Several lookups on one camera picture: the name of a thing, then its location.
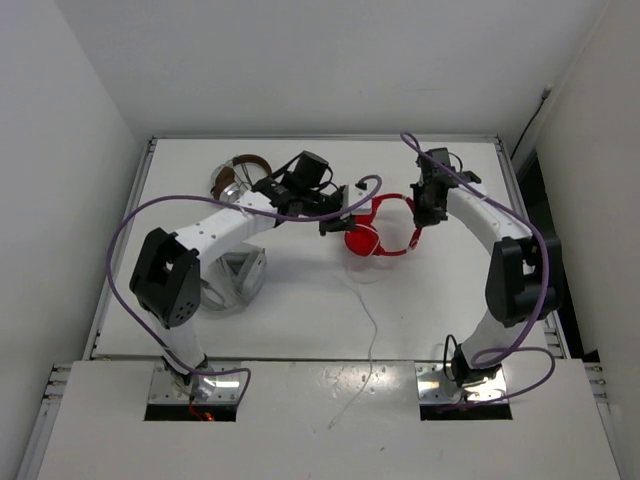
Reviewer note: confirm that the brown silver headphones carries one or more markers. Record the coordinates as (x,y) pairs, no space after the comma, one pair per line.
(231,180)

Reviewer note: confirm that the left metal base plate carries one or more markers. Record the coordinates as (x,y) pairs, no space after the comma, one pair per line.
(221,390)

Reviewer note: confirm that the metal base plate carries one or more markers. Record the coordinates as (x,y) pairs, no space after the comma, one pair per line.
(436,389)
(221,390)

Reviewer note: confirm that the red headphones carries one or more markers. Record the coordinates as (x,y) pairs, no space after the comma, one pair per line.
(365,239)

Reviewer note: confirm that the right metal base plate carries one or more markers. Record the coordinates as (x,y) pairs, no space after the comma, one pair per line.
(436,389)

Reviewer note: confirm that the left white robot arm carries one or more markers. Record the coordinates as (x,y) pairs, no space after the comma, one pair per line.
(251,198)

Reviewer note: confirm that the grey white headphones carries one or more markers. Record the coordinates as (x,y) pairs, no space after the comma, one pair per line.
(233,280)

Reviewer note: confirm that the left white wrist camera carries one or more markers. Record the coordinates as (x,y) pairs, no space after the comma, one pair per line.
(357,200)

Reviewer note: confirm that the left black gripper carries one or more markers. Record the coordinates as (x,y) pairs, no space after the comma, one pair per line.
(345,223)

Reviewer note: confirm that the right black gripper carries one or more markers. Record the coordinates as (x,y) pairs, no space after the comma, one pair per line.
(422,218)

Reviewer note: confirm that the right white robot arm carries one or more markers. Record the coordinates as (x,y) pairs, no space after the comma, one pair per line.
(524,282)

